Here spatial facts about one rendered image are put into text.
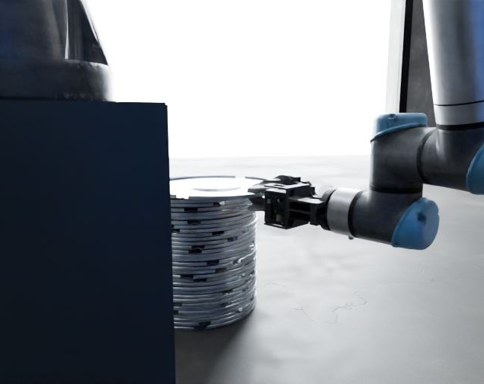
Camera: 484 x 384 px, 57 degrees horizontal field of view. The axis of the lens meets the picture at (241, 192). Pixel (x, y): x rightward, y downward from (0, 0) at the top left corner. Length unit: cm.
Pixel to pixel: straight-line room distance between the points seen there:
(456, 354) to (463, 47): 61
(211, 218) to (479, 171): 52
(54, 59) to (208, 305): 73
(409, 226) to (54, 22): 50
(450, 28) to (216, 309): 68
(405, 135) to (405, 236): 14
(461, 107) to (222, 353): 60
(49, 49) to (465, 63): 41
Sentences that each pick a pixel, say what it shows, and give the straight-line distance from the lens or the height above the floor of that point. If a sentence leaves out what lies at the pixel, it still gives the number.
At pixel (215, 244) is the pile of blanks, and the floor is 18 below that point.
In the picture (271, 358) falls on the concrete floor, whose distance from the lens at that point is 87.
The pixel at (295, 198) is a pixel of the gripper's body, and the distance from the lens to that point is 73.
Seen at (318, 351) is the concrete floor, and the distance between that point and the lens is 90.
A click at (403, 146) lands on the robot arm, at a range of 62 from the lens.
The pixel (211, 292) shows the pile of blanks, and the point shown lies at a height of 8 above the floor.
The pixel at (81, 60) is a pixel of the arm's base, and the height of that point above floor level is 48.
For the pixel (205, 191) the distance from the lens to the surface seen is 90.
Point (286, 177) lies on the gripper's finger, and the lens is 81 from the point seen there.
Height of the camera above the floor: 44
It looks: 10 degrees down
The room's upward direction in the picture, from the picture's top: straight up
